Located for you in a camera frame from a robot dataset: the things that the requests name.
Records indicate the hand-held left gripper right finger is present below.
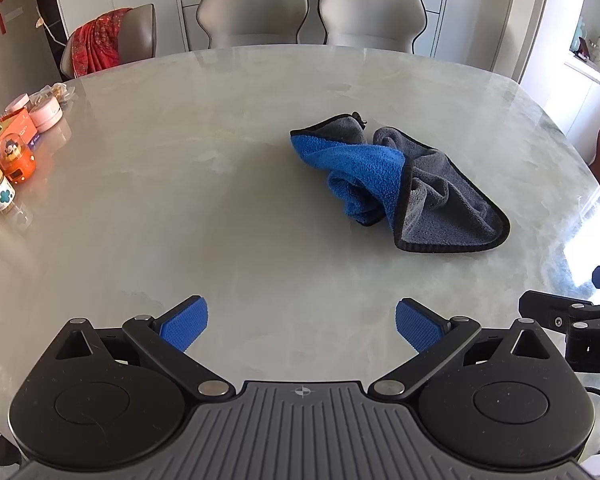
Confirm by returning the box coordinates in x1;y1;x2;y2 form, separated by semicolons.
367;298;551;401

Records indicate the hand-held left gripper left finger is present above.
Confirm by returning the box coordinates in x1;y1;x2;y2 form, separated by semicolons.
55;296;236;401

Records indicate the blue and grey towel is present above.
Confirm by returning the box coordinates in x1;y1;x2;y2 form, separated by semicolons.
290;111;511;254

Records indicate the white side counter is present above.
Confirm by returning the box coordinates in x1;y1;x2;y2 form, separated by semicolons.
562;52;600;161

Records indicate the orange snow globe toy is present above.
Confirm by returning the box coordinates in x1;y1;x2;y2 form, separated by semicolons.
0;133;36;184

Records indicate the teal vase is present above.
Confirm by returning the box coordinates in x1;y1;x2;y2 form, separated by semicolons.
570;16;589;54

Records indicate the orange cardboard box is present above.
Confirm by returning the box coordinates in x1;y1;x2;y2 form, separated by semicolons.
0;108;37;173

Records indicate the pink round container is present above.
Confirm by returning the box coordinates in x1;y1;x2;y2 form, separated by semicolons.
4;93;31;117
29;96;63;129

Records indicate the clear snack bag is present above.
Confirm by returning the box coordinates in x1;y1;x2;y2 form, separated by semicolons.
32;81;76;107

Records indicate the red patterned cloth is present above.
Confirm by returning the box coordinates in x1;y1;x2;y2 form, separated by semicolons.
70;7;134;77

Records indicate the grey chair with red cloth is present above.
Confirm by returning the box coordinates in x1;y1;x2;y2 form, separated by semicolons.
60;3;157;80

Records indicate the grey dining chair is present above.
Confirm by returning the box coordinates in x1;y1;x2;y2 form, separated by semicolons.
318;0;427;55
196;0;310;51

